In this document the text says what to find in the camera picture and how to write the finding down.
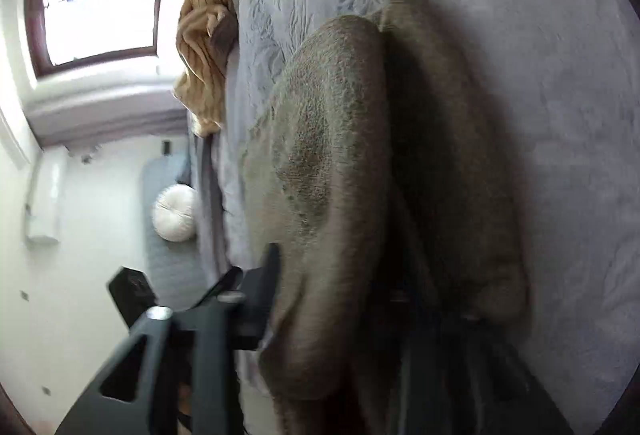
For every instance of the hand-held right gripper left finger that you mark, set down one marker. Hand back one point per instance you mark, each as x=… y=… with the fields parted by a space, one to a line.
x=262 y=285

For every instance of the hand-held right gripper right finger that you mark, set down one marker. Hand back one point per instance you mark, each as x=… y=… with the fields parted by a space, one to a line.
x=450 y=365

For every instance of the brown knit sweater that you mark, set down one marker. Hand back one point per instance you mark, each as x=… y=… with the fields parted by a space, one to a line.
x=340 y=140

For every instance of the grey padded bench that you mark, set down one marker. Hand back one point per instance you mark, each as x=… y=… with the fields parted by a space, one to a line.
x=165 y=265

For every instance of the grey bed sheet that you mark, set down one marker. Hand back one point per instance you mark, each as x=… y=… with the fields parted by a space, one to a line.
x=207 y=195

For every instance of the white round cushion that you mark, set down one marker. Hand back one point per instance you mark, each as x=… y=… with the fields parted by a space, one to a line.
x=172 y=212

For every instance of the black box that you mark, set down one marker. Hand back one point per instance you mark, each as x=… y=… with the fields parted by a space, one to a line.
x=127 y=287

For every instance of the yellow striped cloth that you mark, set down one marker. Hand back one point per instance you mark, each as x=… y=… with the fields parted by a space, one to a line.
x=205 y=65

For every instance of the lavender window sill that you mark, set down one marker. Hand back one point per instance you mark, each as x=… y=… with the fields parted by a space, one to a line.
x=100 y=115

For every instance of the dark brown knit cloth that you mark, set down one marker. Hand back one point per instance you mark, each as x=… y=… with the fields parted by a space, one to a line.
x=222 y=35

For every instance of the lavender embossed bedspread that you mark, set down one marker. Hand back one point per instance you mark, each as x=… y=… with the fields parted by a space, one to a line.
x=500 y=15

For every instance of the white wall heater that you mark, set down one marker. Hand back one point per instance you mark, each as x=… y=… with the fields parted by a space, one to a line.
x=45 y=205

